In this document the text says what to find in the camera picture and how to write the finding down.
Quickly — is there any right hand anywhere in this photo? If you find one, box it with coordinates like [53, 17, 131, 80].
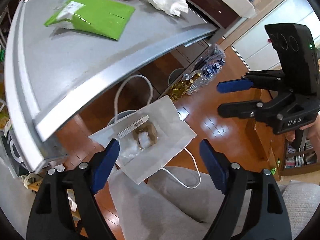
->
[300, 114, 320, 157]

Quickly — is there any clear plastic wrap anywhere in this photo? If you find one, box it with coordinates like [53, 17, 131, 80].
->
[121, 132, 158, 159]

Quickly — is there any green plastic mailer bag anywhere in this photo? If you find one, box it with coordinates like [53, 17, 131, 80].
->
[44, 0, 135, 40]

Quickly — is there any white paper shopping bag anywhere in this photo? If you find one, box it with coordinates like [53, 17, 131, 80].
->
[90, 80, 197, 184]

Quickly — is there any pack of water bottles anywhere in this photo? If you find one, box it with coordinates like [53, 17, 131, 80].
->
[184, 44, 226, 95]

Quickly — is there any white cabinet door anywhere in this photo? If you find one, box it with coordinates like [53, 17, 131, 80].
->
[231, 0, 320, 72]

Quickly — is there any gold wine bottle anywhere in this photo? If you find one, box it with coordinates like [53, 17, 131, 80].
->
[168, 73, 201, 102]

